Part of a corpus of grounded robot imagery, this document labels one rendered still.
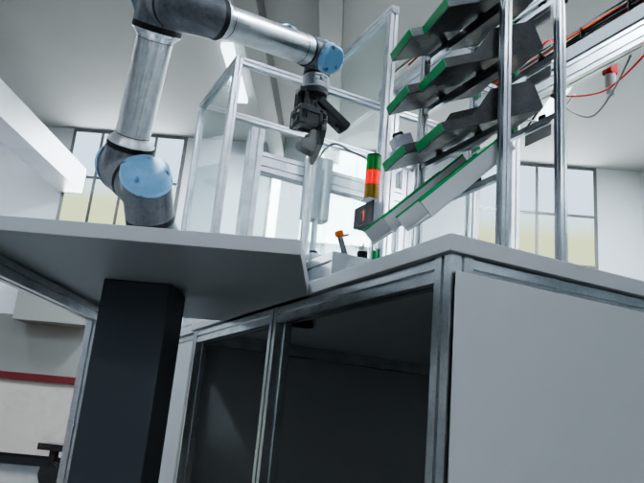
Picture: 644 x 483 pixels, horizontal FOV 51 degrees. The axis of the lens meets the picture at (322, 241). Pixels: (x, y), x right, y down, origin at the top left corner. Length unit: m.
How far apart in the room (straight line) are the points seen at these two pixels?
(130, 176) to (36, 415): 5.24
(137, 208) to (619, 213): 8.50
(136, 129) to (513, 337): 1.01
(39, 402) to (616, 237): 7.12
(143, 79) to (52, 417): 5.23
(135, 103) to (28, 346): 7.80
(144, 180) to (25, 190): 8.39
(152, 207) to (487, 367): 0.86
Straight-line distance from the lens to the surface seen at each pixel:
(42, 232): 1.30
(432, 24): 1.74
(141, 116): 1.68
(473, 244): 1.12
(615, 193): 9.75
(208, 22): 1.55
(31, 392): 6.73
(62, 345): 9.17
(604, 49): 2.93
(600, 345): 1.29
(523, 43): 1.73
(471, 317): 1.09
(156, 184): 1.57
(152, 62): 1.66
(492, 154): 1.55
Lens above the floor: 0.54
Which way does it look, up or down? 16 degrees up
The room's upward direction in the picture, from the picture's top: 5 degrees clockwise
